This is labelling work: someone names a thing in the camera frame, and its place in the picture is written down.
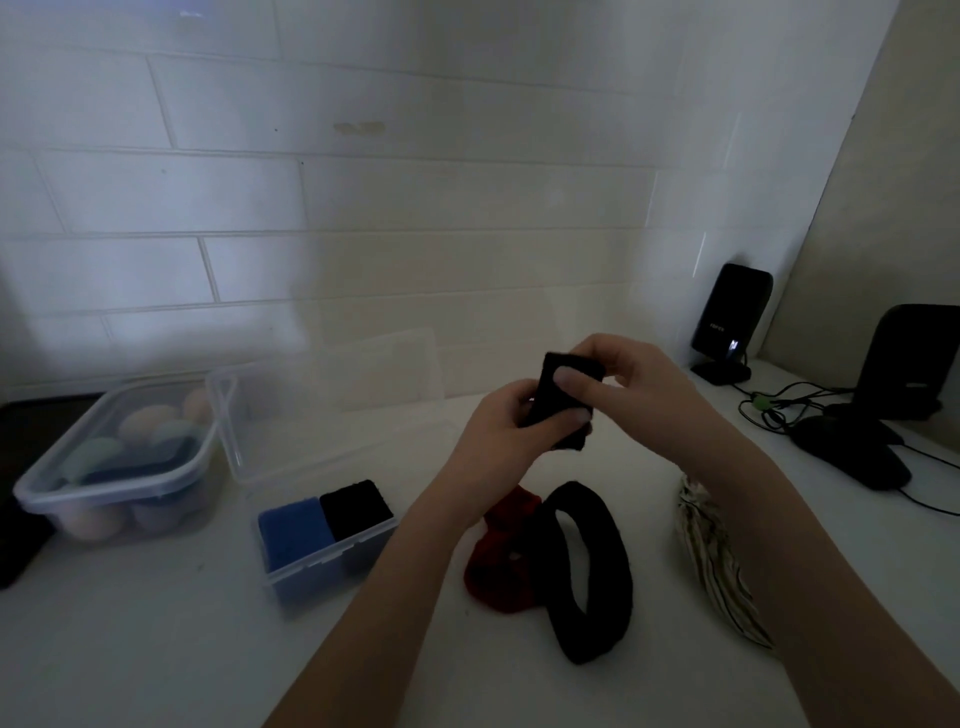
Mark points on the clear plastic box with lid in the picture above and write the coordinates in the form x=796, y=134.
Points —
x=330, y=420

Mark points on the clear plastic sponge container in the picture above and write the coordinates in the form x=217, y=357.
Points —
x=45, y=487

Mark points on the striped fabric headband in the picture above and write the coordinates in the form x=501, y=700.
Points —
x=709, y=547

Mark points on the person's left thumb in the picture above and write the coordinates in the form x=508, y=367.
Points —
x=517, y=397

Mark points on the red headband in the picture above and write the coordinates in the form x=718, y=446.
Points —
x=495, y=562

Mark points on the folded blue headband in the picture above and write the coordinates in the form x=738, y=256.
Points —
x=296, y=529

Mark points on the person's left hand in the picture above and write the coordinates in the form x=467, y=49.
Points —
x=487, y=450

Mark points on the pile of pastel makeup sponges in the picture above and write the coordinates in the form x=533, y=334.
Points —
x=142, y=427

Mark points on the black computer mouse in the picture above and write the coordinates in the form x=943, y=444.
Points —
x=855, y=450

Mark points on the person's left forearm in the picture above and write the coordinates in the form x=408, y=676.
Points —
x=375, y=607

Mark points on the large black stand device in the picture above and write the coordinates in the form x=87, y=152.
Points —
x=911, y=360

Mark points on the person's right thumb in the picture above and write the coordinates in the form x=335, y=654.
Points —
x=581, y=384

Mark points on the person's right hand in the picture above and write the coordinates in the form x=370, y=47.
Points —
x=652, y=397

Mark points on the black headband loop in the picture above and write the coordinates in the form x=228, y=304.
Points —
x=600, y=570

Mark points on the black flat tray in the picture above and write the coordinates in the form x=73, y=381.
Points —
x=30, y=427

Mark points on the small black stand device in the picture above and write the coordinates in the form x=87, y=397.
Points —
x=731, y=315

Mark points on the person's right forearm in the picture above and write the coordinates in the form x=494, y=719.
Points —
x=825, y=600

